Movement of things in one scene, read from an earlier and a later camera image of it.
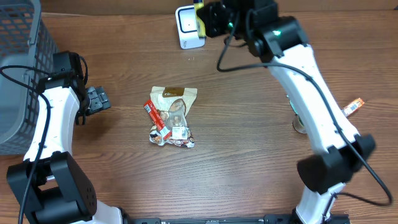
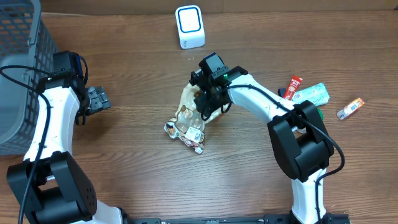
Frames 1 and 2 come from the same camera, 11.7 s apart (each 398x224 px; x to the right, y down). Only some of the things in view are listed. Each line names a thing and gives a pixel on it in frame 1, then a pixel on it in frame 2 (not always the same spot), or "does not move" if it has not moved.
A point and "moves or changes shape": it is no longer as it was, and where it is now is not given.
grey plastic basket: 24,42 does not move
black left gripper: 98,99 does not move
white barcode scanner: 186,28 does not move
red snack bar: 157,119 moves or changes shape
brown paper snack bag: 173,104 → 188,113
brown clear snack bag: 180,137 → 192,137
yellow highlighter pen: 201,28 → 281,91
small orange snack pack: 352,106 does not move
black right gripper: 211,19 → 210,106
